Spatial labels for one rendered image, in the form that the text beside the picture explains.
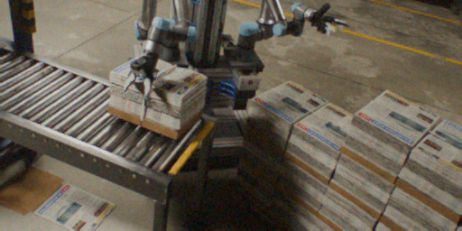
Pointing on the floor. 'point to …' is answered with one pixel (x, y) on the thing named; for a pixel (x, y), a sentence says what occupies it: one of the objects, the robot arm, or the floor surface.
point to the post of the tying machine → (17, 13)
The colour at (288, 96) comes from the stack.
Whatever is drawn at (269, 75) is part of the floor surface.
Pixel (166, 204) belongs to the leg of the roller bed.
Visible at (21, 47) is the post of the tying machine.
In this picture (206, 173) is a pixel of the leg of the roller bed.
